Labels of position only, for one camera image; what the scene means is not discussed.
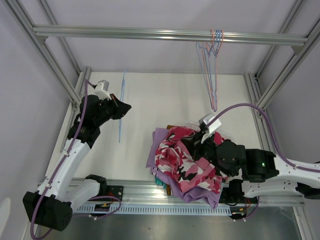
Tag white plastic basket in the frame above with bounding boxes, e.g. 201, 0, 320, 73
184, 121, 235, 142

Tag aluminium hanging rail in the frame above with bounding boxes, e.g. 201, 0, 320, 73
32, 25, 308, 47

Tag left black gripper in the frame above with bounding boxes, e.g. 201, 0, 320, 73
94, 93, 131, 126

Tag aluminium frame left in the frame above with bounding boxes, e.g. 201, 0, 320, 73
2, 0, 92, 112

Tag aluminium frame right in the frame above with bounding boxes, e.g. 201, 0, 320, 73
242, 0, 320, 151

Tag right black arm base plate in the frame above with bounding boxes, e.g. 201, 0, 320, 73
219, 187, 258, 206

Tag aluminium frame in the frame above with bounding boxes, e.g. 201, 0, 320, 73
242, 0, 320, 151
2, 0, 92, 112

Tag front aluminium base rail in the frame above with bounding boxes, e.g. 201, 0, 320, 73
31, 177, 306, 207

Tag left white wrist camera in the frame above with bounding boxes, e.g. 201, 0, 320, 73
94, 80, 111, 100

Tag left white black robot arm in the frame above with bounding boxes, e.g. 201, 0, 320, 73
22, 94, 131, 231

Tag blue wire hanger lilac trousers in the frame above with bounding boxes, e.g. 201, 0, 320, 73
195, 29, 219, 101

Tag blue wire hanger teal trousers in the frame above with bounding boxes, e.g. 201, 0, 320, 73
206, 29, 222, 112

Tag blue wire hanger floral trousers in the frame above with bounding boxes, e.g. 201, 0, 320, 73
118, 69, 126, 144

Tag white slotted cable duct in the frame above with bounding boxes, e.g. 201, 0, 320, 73
75, 202, 232, 216

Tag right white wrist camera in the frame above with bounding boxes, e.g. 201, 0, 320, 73
198, 113, 222, 144

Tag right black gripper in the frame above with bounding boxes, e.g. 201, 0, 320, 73
180, 130, 234, 178

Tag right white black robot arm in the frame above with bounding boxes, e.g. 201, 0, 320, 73
181, 132, 320, 202

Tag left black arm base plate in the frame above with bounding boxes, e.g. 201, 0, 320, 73
106, 185, 124, 201

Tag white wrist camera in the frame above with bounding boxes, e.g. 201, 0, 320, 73
198, 113, 222, 144
94, 80, 111, 100

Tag pink floral trousers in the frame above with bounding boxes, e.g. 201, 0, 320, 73
155, 126, 228, 194

